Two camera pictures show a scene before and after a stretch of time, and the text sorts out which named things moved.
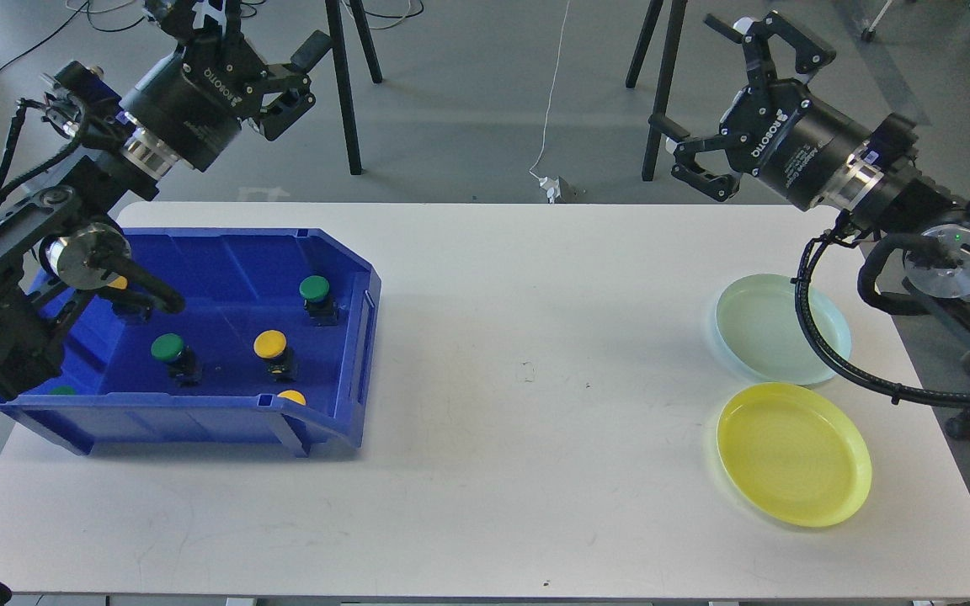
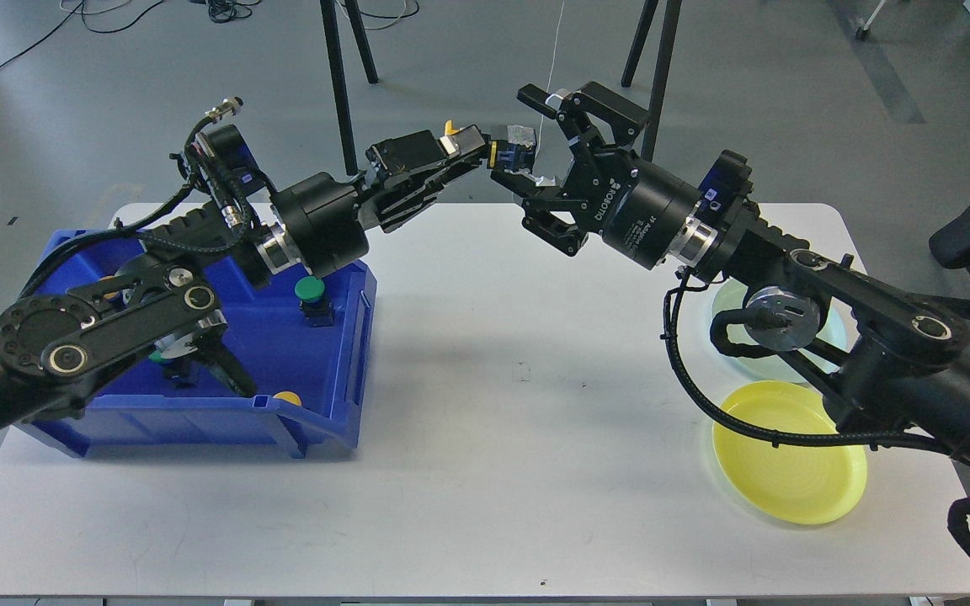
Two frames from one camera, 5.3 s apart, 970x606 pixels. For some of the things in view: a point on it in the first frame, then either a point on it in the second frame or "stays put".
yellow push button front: (292, 395) stays put
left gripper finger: (178, 17) to (415, 151)
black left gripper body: (195, 103) to (321, 220)
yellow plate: (796, 453) stays put
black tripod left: (335, 27) stays put
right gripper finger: (684, 146) to (553, 216)
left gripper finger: (292, 78) to (397, 204)
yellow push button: (271, 345) to (516, 152)
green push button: (320, 305) stays put
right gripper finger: (812, 54) to (623, 119)
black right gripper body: (781, 134) to (639, 210)
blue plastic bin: (275, 342) stays put
